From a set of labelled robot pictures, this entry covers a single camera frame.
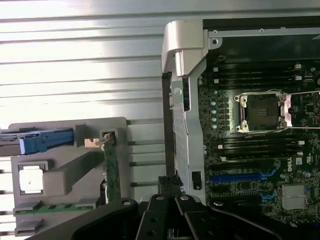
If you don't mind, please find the metal socket locking lever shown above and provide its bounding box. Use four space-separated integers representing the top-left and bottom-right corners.
284 91 320 97
287 126 320 131

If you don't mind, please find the grey parts rack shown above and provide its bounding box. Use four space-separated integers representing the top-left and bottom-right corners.
7 116 133 237

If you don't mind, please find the silver CPU chip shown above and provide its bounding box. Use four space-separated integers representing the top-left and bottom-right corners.
18 169 44 195

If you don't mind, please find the silver chipset heat sink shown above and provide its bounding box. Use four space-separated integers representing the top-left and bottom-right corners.
281 184 308 211

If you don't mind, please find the silver and black PC case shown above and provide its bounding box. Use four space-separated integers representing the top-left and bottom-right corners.
161 18 320 221

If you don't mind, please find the disk with blue carrier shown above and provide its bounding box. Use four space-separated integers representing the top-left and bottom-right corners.
0 126 75 156

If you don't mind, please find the black RAM slot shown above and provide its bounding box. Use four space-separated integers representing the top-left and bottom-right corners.
213 74 302 81
213 69 302 75
216 144 305 149
216 152 305 158
216 139 305 145
213 79 302 86
216 148 305 154
213 64 302 71

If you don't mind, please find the blue expansion slot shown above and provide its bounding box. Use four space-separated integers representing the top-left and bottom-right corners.
210 174 276 183

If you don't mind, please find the green Dell motherboard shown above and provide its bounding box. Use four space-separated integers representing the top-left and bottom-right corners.
198 53 320 227

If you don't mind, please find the silver CPU socket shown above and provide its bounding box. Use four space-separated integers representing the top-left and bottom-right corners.
233 91 295 133

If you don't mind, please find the green RAM stick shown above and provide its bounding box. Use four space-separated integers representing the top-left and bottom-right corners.
13 202 99 216

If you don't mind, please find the green GPU card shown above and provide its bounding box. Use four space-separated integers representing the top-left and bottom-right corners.
84 133 121 204

